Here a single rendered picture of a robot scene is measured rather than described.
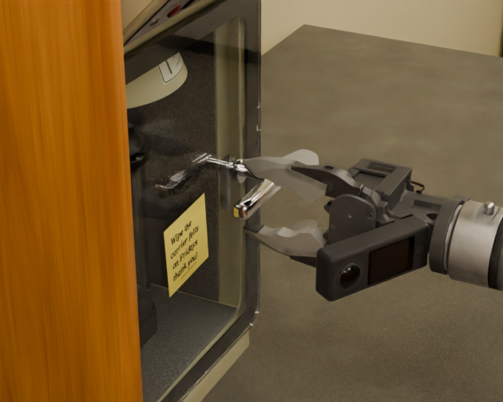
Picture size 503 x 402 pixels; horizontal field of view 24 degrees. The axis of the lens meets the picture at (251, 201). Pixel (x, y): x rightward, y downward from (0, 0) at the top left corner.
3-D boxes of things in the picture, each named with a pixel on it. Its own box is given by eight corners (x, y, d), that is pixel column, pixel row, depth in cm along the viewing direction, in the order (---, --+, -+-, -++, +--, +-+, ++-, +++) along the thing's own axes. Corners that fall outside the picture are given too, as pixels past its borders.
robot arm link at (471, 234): (484, 303, 105) (493, 225, 101) (435, 291, 107) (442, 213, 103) (507, 264, 111) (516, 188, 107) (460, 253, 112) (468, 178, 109)
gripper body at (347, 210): (352, 221, 118) (467, 248, 113) (318, 260, 111) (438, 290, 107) (355, 153, 115) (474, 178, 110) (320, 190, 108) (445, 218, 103)
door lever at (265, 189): (200, 214, 114) (200, 191, 113) (246, 175, 121) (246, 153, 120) (248, 227, 112) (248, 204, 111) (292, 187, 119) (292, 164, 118)
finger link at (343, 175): (288, 185, 113) (367, 226, 110) (280, 193, 111) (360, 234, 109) (302, 146, 110) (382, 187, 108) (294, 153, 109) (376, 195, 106)
